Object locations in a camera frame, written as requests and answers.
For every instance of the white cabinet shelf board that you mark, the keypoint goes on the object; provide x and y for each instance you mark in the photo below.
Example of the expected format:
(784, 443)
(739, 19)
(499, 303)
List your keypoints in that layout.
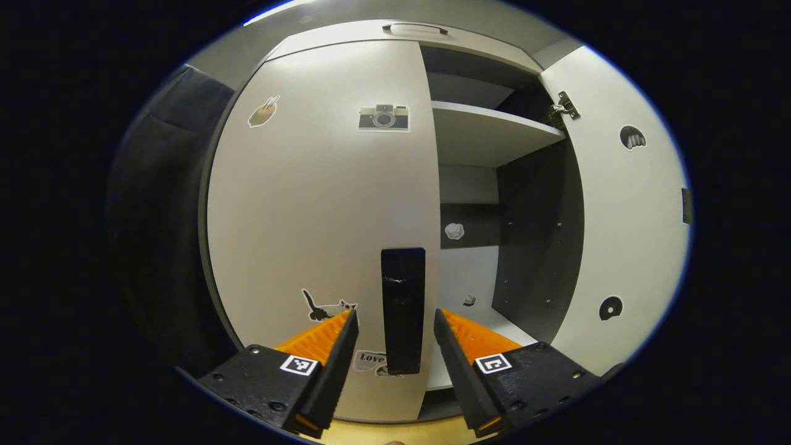
(482, 133)

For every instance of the white cabinet door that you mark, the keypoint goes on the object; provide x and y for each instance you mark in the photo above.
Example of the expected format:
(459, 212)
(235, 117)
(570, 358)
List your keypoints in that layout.
(624, 235)
(309, 216)

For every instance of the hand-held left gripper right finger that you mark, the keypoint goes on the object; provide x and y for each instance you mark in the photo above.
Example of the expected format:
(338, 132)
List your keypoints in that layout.
(460, 377)

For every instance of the black backdrop cloth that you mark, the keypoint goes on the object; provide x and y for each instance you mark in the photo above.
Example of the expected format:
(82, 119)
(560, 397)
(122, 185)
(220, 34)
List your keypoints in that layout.
(160, 216)

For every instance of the metal door hinge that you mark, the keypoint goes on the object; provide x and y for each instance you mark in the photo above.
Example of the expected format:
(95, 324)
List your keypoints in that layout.
(565, 106)

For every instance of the white double-door shoe cabinet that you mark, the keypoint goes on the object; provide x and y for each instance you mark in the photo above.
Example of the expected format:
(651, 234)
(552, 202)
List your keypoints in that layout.
(334, 40)

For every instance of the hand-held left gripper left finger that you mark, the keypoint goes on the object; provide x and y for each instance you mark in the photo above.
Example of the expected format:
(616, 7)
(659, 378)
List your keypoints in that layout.
(337, 377)

